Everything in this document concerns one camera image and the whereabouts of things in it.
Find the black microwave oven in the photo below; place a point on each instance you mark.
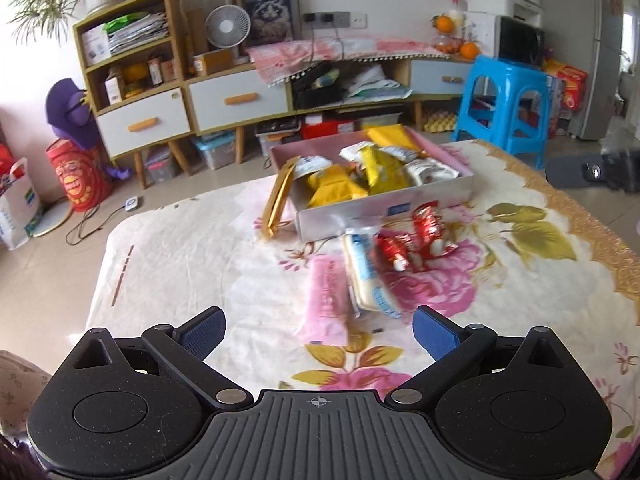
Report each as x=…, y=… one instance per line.
x=522, y=40

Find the red printed bag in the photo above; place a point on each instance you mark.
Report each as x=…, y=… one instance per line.
x=77, y=175

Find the white desk fan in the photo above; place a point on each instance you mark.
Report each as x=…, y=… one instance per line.
x=227, y=27

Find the white product box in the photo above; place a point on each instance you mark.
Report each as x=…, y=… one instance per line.
x=95, y=45

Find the red snack carton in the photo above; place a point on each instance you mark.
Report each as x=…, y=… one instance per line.
x=570, y=82

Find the small white device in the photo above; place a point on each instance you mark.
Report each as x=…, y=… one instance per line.
x=132, y=204

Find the round white base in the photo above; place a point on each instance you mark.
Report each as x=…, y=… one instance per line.
x=52, y=217

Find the floral tablecloth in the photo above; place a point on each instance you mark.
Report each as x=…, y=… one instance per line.
x=200, y=260

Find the black bag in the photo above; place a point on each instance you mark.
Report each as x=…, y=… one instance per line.
x=317, y=87

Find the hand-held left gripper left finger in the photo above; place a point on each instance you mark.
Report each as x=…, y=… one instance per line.
x=202, y=332

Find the small white blue-print packet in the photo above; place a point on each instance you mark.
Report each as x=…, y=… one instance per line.
x=400, y=152

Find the framed cat picture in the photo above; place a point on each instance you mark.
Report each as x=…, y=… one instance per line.
x=270, y=15

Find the blue plastic stool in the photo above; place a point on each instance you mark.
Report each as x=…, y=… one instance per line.
x=500, y=72

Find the low wooden console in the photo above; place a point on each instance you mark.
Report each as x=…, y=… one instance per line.
x=440, y=77

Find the white serrated-edge snack packet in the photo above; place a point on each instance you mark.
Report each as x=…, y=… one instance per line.
x=356, y=152

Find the stack of papers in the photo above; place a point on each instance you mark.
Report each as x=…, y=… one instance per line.
x=137, y=32

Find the pink cardboard box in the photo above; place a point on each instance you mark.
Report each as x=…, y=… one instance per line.
x=350, y=215

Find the brown cardboard box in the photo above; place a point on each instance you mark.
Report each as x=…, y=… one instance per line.
x=214, y=62

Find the wall power outlets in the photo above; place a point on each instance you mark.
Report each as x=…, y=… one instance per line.
x=332, y=19

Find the small yellow snack packet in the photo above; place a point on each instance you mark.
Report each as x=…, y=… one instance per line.
x=335, y=185

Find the egg tray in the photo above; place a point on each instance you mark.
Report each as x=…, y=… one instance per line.
x=440, y=121

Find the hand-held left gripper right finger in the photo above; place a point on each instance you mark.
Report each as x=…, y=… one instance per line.
x=435, y=332

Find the red gift bag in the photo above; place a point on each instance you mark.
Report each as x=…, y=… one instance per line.
x=6, y=157

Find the clear white bread packet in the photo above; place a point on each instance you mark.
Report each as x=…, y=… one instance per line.
x=365, y=275

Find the clear blue-lid storage box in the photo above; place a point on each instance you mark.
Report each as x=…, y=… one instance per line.
x=215, y=152

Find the beige patterned cushion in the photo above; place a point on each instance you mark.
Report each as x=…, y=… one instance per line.
x=20, y=385

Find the white grey-text snack packet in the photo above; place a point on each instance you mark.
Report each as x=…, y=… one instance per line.
x=430, y=170

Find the pink snack packet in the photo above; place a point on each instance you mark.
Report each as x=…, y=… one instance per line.
x=325, y=300

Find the white shopping bag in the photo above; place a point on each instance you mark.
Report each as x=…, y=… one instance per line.
x=17, y=210

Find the orange with leaves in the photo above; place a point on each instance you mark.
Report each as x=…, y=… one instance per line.
x=442, y=22

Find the wooden drawer cabinet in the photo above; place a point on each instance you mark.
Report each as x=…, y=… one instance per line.
x=235, y=100

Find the pink cherry-print cloth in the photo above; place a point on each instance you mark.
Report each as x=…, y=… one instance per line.
x=350, y=52

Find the pile of white papers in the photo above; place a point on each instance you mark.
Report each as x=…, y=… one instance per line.
x=377, y=85

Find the tall wooden shelf cabinet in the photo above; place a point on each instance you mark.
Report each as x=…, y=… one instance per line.
x=145, y=120

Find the silver fridge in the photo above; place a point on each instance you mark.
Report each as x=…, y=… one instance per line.
x=597, y=60

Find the red box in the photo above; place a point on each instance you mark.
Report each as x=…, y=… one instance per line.
x=330, y=127

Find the purple hat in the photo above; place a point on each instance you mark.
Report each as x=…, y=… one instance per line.
x=72, y=115

